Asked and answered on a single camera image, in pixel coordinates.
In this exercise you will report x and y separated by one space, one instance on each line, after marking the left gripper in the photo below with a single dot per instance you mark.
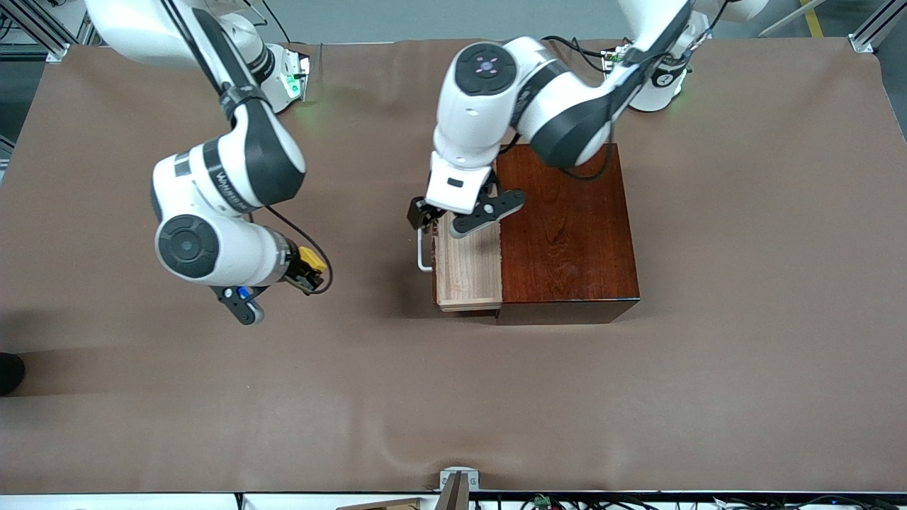
417 211

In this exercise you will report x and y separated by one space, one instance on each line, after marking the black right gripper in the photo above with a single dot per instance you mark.
300 270

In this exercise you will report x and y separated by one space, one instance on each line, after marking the yellow cube block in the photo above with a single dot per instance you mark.
314 258

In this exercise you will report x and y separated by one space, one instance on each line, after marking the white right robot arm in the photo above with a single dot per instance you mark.
227 177

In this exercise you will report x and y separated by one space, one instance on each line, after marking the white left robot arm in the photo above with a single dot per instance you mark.
482 113

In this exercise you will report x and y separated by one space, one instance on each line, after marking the dark wooden drawer cabinet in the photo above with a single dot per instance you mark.
567 241

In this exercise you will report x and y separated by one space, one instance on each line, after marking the brown table mat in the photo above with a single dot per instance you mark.
283 397

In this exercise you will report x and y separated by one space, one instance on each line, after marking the light wooden board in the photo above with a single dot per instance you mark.
382 505

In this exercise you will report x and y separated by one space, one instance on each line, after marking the grey metal table clamp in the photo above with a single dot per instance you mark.
458 485

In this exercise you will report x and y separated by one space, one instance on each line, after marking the black round object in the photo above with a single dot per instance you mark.
10 374

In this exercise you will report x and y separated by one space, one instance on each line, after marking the metal base connector bracket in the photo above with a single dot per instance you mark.
613 57
296 76

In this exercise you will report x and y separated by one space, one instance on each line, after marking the aluminium frame profile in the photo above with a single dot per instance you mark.
35 28
875 25

